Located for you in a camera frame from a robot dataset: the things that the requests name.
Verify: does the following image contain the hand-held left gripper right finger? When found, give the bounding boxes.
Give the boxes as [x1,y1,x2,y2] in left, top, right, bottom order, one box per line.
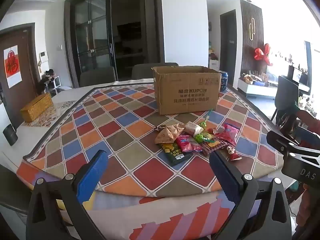
[209,151,293,240]

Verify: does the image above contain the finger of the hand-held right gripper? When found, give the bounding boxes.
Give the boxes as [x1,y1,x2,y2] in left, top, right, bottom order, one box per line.
[266,130,299,153]
[276,114,299,137]

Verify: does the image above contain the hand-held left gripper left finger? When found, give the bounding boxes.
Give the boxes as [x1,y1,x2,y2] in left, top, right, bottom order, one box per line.
[26,150,109,240]

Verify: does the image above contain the small bright red snack packet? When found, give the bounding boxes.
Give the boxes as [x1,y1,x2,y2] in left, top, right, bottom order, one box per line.
[225,145,242,161]

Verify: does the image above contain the dark red patterned snack packet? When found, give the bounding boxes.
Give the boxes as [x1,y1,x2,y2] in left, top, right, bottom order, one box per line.
[201,140,232,157]

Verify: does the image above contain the pink snack packet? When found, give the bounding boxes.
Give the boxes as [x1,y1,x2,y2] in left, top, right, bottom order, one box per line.
[215,123,240,146]
[175,134,202,153]

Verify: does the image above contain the green lollipop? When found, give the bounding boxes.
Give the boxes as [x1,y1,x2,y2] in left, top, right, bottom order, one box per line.
[194,133,215,143]
[198,109,213,130]

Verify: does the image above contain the dark green snack packet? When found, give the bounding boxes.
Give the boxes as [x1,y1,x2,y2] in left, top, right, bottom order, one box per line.
[161,142,193,165]

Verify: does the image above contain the beige snack packet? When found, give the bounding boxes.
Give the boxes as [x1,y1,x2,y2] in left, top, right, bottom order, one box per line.
[184,121,204,135]

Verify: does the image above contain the tan snack packet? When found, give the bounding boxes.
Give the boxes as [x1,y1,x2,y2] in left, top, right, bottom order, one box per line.
[154,124,185,145]

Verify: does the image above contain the brown cardboard box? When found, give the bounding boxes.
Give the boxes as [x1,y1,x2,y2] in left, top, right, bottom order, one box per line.
[152,66,222,116]

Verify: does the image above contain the person's right forearm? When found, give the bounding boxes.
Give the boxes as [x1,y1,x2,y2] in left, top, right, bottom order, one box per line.
[295,109,320,125]

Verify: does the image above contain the dark dining chair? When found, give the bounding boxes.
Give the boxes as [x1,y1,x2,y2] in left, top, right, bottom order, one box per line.
[271,76,300,122]

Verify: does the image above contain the white low cabinet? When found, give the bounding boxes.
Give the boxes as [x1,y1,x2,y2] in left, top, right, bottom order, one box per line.
[237,76,279,98]

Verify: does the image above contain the colourful diamond pattern tablecloth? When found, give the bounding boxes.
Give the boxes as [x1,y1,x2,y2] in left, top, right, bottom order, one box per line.
[16,81,285,240]

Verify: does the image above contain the patterned placemat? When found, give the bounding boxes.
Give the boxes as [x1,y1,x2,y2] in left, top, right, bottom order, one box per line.
[25,100,77,128]

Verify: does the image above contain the red flower decoration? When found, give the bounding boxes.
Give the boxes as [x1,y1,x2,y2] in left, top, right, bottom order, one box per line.
[254,43,273,67]

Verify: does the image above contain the blue soda can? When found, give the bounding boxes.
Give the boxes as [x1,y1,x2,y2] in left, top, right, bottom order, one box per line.
[219,71,228,92]

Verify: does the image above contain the gold tissue box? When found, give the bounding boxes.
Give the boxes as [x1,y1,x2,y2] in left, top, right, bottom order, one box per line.
[20,92,54,123]

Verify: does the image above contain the black cylindrical container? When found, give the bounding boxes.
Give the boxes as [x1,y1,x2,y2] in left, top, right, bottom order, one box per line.
[2,124,18,146]

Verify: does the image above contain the dark interior door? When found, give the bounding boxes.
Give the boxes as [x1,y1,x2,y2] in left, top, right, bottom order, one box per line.
[220,9,237,87]

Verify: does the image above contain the grey dining chair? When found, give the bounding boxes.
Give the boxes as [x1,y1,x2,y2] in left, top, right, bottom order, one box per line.
[79,67,117,88]
[132,62,179,80]

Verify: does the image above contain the white shoe rack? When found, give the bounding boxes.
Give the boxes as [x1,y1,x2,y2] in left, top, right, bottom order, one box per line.
[37,69,62,97]

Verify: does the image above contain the red and white door poster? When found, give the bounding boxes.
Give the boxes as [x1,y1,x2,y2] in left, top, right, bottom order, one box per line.
[3,45,22,89]

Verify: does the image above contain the brown wooden door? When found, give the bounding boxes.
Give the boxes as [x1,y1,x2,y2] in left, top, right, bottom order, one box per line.
[0,22,42,128]

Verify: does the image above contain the black framed glass doors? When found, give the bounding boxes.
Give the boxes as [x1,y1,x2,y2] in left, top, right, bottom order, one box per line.
[64,0,165,83]

